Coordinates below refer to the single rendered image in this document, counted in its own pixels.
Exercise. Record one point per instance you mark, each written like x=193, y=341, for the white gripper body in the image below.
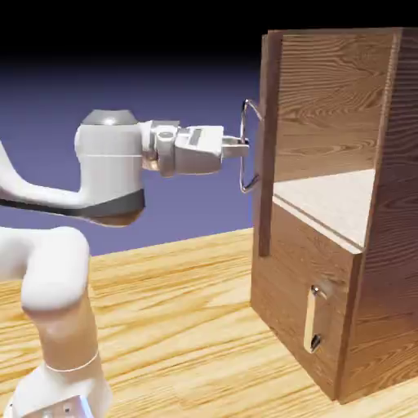
x=199, y=156

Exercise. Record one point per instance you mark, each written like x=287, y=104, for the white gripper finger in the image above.
x=236, y=151
x=232, y=139

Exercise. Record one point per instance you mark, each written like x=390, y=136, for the wooden cabinet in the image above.
x=385, y=261

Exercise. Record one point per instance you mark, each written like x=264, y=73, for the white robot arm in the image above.
x=107, y=156

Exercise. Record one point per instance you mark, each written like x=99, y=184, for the wooden cabinet door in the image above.
x=268, y=130
x=294, y=294

